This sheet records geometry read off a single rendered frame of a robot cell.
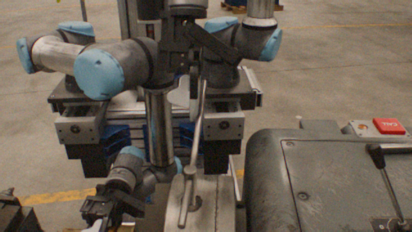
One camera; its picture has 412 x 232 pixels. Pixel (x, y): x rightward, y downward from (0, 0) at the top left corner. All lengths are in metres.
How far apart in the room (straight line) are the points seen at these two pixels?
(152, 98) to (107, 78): 0.19
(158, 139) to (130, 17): 0.54
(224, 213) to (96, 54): 0.43
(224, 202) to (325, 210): 0.18
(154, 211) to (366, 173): 0.44
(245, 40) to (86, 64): 0.54
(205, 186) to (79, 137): 0.63
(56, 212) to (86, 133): 1.39
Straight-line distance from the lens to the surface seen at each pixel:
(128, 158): 0.93
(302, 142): 0.76
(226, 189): 0.64
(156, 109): 0.91
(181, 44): 0.61
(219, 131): 1.12
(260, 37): 1.08
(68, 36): 1.18
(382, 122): 0.89
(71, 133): 1.18
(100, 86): 0.76
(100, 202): 0.83
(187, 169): 0.56
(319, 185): 0.66
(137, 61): 0.79
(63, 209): 2.51
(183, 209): 0.52
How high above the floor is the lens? 1.67
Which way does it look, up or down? 30 degrees down
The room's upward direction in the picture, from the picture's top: straight up
